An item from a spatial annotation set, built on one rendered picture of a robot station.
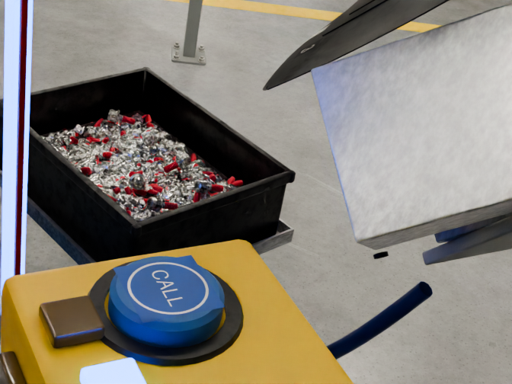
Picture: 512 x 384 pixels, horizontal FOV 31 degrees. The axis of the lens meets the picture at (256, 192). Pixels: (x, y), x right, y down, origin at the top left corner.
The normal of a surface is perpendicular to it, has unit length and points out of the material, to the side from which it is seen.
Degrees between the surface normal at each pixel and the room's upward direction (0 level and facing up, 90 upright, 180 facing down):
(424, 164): 55
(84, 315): 0
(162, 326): 45
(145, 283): 0
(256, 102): 0
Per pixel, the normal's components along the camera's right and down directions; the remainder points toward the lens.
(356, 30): -0.59, -0.71
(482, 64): -0.29, -0.13
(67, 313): 0.16, -0.83
